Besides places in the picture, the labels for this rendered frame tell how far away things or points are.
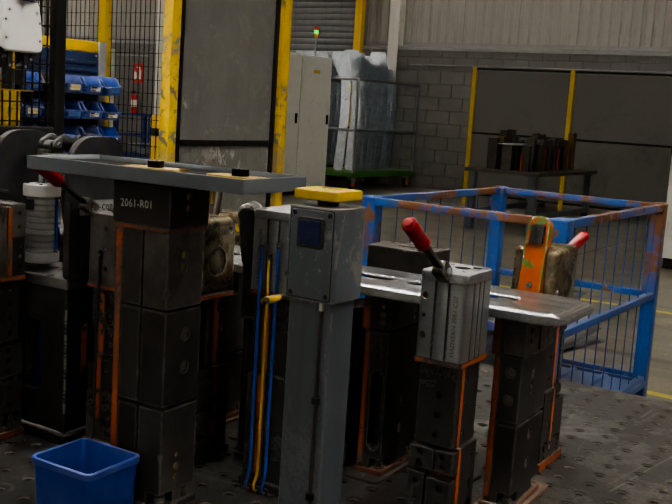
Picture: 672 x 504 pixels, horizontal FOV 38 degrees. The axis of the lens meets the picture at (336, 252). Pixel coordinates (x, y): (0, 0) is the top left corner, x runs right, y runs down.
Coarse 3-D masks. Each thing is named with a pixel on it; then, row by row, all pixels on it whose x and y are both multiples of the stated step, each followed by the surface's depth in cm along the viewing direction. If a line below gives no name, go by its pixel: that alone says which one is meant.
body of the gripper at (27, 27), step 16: (0, 0) 183; (16, 0) 185; (32, 0) 187; (0, 16) 183; (16, 16) 185; (32, 16) 188; (0, 32) 183; (16, 32) 185; (32, 32) 189; (16, 48) 186; (32, 48) 189
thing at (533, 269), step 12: (540, 216) 151; (528, 228) 151; (540, 228) 150; (552, 228) 151; (528, 240) 151; (540, 240) 150; (528, 252) 151; (540, 252) 150; (528, 264) 151; (540, 264) 150; (528, 276) 150; (540, 276) 149; (528, 288) 150; (540, 288) 150
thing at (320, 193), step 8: (296, 192) 114; (304, 192) 113; (312, 192) 112; (320, 192) 112; (328, 192) 111; (336, 192) 111; (344, 192) 112; (352, 192) 114; (360, 192) 115; (320, 200) 112; (328, 200) 111; (336, 200) 111; (344, 200) 112; (352, 200) 114
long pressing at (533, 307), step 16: (240, 256) 162; (240, 272) 153; (368, 272) 154; (384, 272) 155; (400, 272) 156; (368, 288) 141; (384, 288) 140; (400, 288) 140; (416, 288) 143; (496, 288) 147; (496, 304) 132; (512, 304) 135; (528, 304) 136; (544, 304) 136; (560, 304) 137; (576, 304) 138; (512, 320) 130; (528, 320) 129; (544, 320) 128; (560, 320) 128; (576, 320) 133
